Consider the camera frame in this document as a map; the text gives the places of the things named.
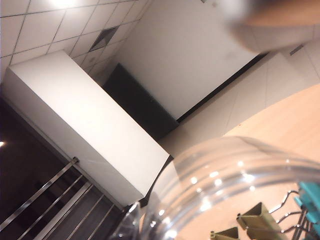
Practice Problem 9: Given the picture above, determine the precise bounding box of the clear plastic labelled jar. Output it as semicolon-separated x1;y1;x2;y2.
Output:
109;136;320;240

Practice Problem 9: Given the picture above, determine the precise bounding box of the yellow binder clip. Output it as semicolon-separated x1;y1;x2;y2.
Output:
246;226;287;240
209;226;242;240
236;202;280;232

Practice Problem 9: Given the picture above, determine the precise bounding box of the teal binder clip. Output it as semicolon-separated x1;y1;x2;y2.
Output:
282;181;320;225

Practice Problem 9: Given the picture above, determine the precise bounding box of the dark door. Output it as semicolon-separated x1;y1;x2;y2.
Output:
102;62;181;140

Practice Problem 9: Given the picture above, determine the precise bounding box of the white square pillar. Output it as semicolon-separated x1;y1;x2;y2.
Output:
3;49;175;208

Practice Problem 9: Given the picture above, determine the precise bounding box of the ceiling air vent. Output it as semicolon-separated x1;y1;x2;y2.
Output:
88;24;120;53

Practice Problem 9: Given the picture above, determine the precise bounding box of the metal railing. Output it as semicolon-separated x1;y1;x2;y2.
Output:
0;156;126;240

